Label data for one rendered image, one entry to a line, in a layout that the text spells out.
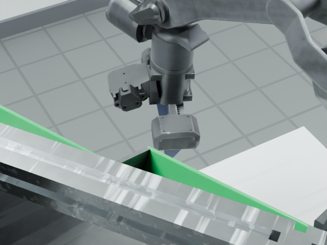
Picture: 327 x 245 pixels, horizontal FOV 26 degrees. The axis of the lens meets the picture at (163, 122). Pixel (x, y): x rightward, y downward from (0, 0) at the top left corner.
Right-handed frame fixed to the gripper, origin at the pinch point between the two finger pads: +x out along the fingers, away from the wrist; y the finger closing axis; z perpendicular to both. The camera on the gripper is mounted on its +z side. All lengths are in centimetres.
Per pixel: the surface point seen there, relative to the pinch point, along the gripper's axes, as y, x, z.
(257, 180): -11.8, 29.7, -20.6
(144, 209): 55, -51, 10
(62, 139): 38, -38, 14
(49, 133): 37, -37, 15
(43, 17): -184, 120, 26
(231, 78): -138, 119, -50
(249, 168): -15.1, 29.9, -19.8
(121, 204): 55, -51, 11
